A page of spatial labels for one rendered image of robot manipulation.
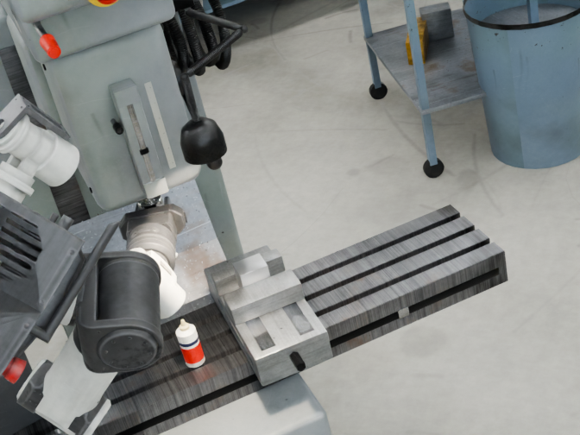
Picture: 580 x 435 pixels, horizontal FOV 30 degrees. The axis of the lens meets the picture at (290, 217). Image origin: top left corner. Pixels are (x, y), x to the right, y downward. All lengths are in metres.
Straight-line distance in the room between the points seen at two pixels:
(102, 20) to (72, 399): 0.59
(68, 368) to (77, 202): 0.88
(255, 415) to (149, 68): 0.73
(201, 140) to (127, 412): 0.65
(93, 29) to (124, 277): 0.45
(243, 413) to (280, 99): 3.11
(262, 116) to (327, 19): 1.03
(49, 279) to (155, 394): 0.86
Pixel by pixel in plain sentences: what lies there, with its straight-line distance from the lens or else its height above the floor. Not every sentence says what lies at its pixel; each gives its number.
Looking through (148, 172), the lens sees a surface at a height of 1.39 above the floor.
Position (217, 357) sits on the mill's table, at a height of 0.90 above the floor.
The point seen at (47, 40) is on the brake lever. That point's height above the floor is 1.71.
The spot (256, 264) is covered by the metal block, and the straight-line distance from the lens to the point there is 2.18.
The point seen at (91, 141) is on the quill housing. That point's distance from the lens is 1.87.
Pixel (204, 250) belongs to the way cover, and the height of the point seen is 0.92.
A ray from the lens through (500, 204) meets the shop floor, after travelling 4.10.
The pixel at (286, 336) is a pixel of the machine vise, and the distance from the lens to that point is 2.09.
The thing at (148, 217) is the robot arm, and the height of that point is 1.26.
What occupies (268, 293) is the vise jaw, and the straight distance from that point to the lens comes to 2.14.
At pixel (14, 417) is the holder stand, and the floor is 0.94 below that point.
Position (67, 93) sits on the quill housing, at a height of 1.56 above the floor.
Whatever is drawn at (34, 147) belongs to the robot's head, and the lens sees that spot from 1.51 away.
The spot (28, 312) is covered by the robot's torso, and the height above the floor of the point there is 1.55.
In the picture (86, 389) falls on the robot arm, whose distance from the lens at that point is 1.62.
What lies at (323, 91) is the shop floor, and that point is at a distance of 5.11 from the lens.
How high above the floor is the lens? 2.28
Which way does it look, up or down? 32 degrees down
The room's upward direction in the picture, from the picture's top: 13 degrees counter-clockwise
